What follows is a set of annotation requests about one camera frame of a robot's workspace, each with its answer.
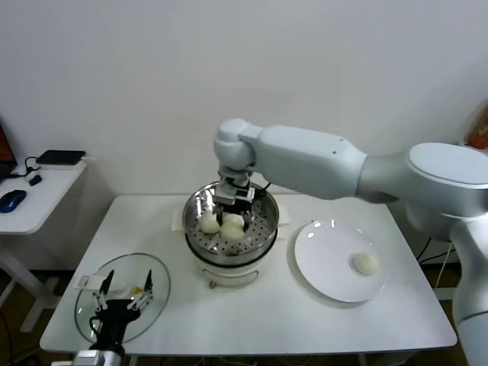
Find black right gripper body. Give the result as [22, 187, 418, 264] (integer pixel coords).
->
[215, 177, 255, 210]

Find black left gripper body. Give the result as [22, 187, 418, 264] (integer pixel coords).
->
[91, 299, 139, 346]

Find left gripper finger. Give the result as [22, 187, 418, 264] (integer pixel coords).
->
[93, 269, 116, 313]
[127, 269, 155, 313]

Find white steamed baozi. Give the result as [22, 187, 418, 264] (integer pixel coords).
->
[220, 213, 246, 239]
[350, 252, 383, 276]
[200, 211, 223, 235]

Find stainless steel steamer basket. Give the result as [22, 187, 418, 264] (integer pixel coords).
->
[173, 178, 291, 257]

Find white electric cooker base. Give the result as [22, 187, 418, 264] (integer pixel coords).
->
[185, 224, 287, 290]

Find white round plate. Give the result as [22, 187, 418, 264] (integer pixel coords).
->
[294, 219, 387, 304]

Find white side desk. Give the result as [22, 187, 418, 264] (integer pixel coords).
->
[0, 159, 98, 333]

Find blue computer mouse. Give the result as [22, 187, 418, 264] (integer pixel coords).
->
[0, 189, 28, 214]

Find flat black box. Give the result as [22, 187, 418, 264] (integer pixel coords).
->
[36, 149, 87, 167]

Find laptop with red screen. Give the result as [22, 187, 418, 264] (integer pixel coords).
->
[0, 114, 19, 182]

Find orange bottle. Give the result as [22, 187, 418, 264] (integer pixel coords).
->
[467, 99, 488, 149]

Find glass lid with white handle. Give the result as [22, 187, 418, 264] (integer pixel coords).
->
[74, 253, 172, 343]

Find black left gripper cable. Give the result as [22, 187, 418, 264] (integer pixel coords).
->
[88, 315, 103, 339]

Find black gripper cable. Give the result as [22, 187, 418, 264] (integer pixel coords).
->
[88, 315, 103, 339]
[252, 181, 273, 200]

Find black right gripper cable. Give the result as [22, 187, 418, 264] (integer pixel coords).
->
[252, 181, 273, 200]

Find black desk cable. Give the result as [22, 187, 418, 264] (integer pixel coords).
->
[8, 155, 43, 180]

